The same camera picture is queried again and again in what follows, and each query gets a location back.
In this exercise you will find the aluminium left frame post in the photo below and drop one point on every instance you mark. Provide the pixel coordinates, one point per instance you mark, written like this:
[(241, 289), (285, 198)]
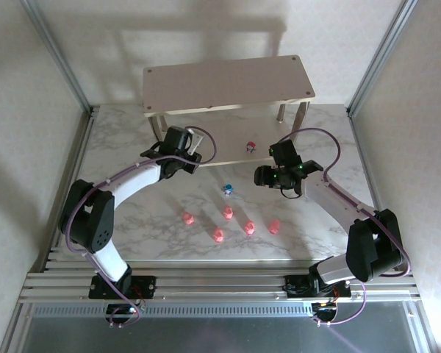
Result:
[(60, 55)]

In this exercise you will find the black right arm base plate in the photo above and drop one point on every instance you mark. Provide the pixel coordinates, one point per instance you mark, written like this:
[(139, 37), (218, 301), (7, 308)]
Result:
[(297, 286)]

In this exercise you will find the aluminium right frame post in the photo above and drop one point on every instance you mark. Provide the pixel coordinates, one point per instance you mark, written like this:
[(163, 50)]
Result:
[(382, 55)]

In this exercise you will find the two-tier beige shelf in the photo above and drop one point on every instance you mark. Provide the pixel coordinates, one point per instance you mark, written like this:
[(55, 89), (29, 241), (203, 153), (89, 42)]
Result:
[(224, 81)]

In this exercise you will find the small blue figurine toy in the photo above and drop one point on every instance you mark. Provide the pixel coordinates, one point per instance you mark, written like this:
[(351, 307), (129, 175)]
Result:
[(228, 189)]

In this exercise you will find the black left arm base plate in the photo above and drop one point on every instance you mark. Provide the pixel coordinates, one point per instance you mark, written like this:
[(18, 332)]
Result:
[(147, 285)]

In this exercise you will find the aluminium frame post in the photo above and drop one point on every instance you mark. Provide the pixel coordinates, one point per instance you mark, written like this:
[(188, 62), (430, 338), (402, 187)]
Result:
[(382, 55), (60, 55)]

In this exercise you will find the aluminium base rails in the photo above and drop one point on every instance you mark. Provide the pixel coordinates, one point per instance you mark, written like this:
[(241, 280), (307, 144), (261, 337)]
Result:
[(220, 279)]

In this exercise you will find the pink plastic pig toy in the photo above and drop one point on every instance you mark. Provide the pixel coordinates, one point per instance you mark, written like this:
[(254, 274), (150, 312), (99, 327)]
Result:
[(249, 227), (188, 218), (218, 235), (275, 227), (227, 213)]

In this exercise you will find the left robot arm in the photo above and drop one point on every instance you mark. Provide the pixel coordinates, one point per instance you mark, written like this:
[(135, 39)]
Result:
[(132, 184)]

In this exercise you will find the aluminium right side rail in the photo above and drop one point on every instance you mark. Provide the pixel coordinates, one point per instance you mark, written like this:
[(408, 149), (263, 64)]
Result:
[(361, 147)]

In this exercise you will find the aluminium left side rail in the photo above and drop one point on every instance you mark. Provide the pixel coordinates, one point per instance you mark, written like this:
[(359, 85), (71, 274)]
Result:
[(77, 154)]

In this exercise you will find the small red figurine toy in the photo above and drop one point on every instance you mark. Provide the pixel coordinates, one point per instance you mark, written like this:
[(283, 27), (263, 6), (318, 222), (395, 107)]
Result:
[(250, 147)]

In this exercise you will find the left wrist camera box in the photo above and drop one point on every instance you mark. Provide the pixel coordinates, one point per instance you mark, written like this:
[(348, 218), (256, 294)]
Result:
[(197, 143)]

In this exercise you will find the aluminium rail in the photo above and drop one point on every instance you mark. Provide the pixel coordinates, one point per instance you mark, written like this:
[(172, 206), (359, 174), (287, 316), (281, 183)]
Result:
[(77, 154), (361, 147)]

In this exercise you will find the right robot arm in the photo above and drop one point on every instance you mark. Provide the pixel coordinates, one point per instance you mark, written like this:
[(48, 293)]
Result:
[(334, 198)]

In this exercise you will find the grey metal plate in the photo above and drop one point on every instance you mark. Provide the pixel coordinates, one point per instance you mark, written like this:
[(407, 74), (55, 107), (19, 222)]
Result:
[(220, 338)]

